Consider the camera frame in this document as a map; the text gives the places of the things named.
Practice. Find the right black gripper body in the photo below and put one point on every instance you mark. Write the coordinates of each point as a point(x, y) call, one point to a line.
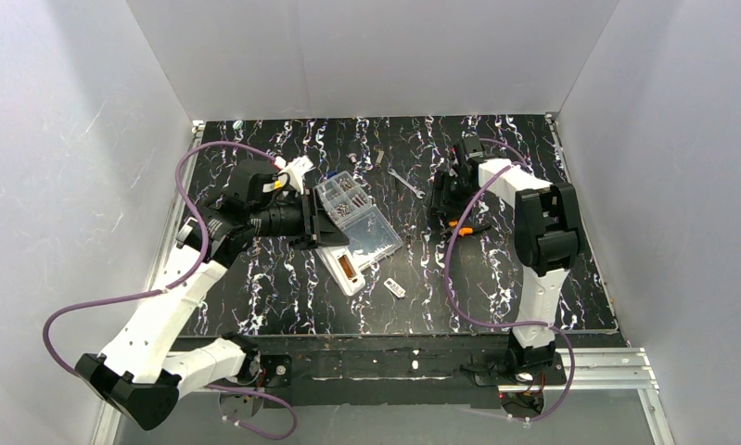
point(441, 196)

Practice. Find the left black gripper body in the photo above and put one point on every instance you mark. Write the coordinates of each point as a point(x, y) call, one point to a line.
point(312, 219)

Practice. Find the white remote control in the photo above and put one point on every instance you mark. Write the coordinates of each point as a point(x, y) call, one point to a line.
point(342, 267)

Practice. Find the white remote battery cover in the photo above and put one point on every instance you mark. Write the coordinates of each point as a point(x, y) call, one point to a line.
point(394, 288)

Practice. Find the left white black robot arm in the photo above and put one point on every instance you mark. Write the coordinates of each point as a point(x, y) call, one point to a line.
point(135, 372)

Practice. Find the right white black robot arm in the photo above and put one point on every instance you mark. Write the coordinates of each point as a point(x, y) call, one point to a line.
point(548, 238)

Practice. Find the clear plastic screw box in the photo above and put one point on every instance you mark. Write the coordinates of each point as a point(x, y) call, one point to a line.
point(371, 236)

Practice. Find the silver open-end wrench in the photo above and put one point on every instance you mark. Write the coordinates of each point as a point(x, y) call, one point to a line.
point(416, 191)

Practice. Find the orange handled pliers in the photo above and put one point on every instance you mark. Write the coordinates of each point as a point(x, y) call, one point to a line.
point(464, 230)

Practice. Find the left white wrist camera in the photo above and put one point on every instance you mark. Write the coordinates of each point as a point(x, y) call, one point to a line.
point(293, 171)

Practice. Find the black front mounting rail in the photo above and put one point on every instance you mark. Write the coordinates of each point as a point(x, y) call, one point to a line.
point(395, 370)

